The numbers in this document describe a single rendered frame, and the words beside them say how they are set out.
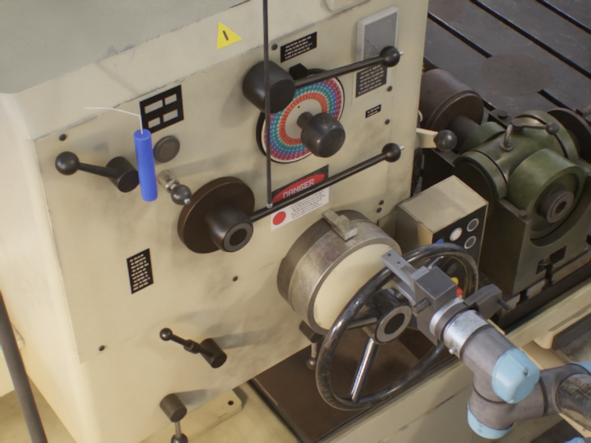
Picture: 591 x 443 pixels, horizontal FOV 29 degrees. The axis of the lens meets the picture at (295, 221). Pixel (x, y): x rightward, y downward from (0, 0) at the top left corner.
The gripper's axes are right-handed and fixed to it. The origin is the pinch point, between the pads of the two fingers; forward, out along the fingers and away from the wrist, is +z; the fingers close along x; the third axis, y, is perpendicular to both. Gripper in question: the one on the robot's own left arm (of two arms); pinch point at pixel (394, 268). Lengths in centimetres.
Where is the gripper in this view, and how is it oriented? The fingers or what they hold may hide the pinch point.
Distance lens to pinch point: 192.9
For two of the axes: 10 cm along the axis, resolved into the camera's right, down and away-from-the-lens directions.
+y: -8.0, 5.1, -3.2
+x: 1.2, 6.5, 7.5
